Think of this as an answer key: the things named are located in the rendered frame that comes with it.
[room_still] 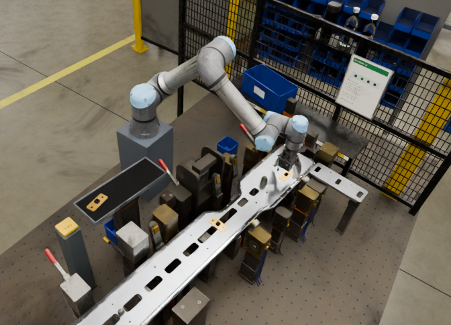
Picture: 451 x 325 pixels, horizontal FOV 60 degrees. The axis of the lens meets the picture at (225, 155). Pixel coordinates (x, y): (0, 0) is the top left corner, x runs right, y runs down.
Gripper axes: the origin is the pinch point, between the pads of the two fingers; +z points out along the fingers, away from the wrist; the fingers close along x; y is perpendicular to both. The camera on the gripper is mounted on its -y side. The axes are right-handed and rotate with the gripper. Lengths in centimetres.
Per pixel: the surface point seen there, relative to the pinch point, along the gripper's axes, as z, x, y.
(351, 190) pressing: 1.7, 29.1, -15.0
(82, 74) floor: 102, -277, -60
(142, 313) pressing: 2, 1, 95
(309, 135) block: -5.5, -4.2, -26.8
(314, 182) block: 3.7, 12.6, -7.9
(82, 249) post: 0, -35, 94
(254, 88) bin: -8, -49, -36
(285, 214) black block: 2.7, 13.3, 20.0
